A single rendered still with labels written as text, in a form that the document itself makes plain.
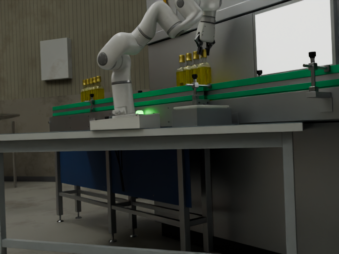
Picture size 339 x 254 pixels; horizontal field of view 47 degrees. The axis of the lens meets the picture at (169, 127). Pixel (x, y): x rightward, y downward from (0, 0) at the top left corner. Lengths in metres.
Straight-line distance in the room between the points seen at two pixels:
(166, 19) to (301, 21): 0.62
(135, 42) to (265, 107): 0.64
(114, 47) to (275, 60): 0.78
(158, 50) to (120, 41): 1.00
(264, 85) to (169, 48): 0.97
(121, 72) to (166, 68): 0.82
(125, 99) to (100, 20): 4.23
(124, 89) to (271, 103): 0.66
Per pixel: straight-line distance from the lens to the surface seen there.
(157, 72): 2.71
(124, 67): 1.86
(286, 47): 1.99
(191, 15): 1.81
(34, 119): 6.46
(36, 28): 6.61
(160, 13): 1.79
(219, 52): 2.25
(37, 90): 6.46
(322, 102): 1.65
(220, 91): 2.01
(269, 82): 1.82
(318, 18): 1.92
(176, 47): 2.57
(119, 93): 1.83
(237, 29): 2.19
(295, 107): 1.72
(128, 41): 1.74
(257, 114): 1.83
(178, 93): 2.09
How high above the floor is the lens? 0.74
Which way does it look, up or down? level
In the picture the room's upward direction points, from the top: 2 degrees counter-clockwise
